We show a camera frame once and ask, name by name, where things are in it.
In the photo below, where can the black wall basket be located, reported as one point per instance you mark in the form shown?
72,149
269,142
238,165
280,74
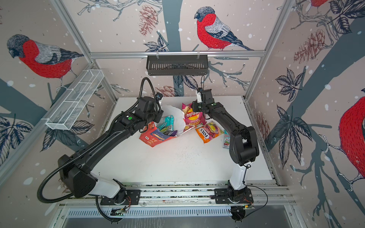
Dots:
177,65

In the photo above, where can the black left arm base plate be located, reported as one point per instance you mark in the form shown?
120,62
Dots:
126,197

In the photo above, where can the purple Fox's berries bag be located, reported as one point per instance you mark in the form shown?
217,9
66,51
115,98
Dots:
171,133

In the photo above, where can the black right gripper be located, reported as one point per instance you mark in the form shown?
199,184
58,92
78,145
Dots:
196,106

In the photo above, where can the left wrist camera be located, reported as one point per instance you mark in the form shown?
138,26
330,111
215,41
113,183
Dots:
159,97

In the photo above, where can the orange Fox's candy bag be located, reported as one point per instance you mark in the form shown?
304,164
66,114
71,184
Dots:
209,131

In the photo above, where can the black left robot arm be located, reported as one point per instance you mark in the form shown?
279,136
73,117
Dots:
78,175

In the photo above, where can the teal Fox's candy bag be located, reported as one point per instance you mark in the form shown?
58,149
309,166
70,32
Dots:
226,140

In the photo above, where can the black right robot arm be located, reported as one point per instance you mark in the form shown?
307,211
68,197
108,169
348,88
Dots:
243,147

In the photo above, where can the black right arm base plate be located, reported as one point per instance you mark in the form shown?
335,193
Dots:
229,195

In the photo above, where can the green snack packet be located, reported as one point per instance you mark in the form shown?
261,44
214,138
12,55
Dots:
167,124

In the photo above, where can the aluminium frame crossbar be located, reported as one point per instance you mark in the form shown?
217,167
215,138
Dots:
141,55

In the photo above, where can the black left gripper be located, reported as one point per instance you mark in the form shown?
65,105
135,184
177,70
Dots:
159,114

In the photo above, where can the pink Lay's chips bag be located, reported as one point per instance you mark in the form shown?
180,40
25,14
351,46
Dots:
191,117

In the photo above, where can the red paper gift bag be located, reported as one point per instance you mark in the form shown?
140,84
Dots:
152,136

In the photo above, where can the aluminium mounting rail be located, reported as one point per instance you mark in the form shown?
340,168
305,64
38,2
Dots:
202,194

